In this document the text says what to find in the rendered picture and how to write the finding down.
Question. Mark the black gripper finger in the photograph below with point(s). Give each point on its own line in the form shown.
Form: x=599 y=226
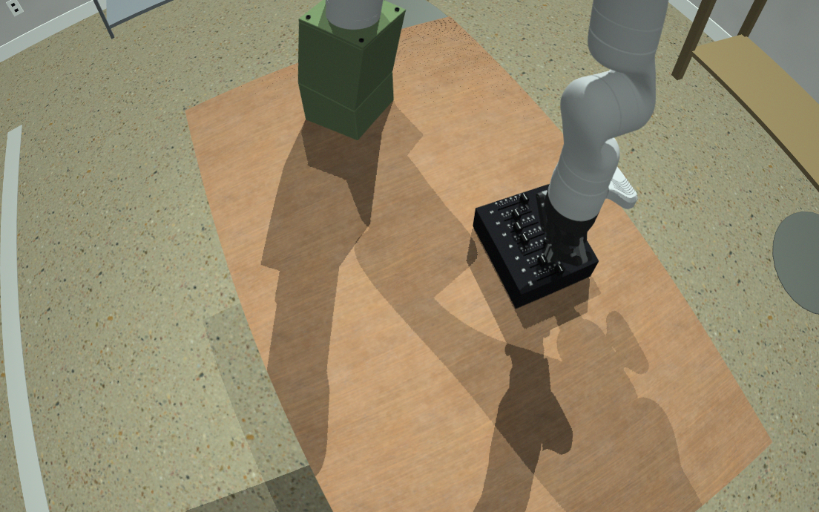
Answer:
x=561 y=252
x=549 y=228

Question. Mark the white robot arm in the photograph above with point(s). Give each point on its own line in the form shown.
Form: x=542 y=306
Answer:
x=623 y=36

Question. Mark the black lighting desk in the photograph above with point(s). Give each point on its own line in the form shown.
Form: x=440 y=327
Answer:
x=517 y=252

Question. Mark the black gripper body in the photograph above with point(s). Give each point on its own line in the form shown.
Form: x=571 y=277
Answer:
x=574 y=229

